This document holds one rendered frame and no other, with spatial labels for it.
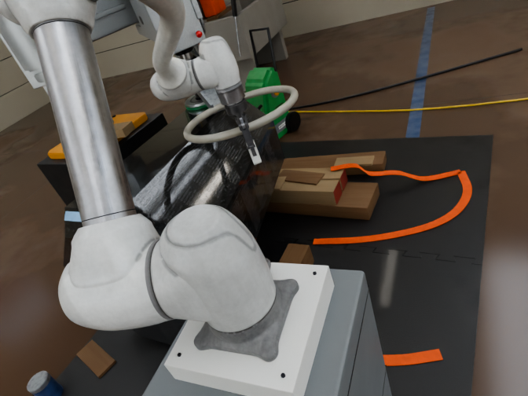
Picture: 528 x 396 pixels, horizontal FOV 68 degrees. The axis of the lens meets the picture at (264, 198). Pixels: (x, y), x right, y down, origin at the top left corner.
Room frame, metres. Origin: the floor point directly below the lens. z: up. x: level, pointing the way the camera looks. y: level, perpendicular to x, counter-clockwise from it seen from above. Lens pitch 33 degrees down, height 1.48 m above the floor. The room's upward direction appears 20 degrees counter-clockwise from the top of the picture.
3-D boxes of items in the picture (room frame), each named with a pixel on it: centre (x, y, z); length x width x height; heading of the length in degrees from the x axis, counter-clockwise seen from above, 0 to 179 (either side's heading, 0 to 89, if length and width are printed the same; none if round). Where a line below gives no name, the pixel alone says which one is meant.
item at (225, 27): (5.11, -0.50, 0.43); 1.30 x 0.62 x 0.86; 148
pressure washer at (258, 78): (3.22, -0.31, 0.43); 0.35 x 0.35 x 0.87; 37
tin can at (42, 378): (1.28, 1.28, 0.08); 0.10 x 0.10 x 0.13
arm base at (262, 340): (0.58, 0.10, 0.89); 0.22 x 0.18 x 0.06; 148
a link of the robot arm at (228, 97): (1.30, -0.02, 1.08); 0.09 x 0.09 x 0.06
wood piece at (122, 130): (2.28, 0.68, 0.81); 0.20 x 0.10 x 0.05; 60
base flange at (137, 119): (2.47, 0.84, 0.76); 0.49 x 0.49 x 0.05; 52
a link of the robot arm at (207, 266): (0.56, 0.13, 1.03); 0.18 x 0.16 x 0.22; 77
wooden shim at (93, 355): (1.40, 1.08, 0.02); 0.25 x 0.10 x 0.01; 39
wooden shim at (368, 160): (2.18, -0.64, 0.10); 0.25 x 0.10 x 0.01; 57
